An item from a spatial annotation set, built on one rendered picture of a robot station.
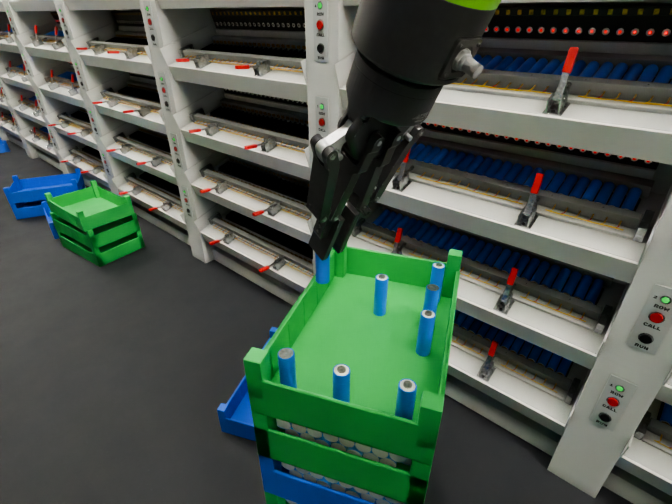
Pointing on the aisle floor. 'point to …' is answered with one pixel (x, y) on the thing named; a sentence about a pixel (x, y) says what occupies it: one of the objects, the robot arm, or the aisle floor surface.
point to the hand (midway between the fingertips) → (333, 229)
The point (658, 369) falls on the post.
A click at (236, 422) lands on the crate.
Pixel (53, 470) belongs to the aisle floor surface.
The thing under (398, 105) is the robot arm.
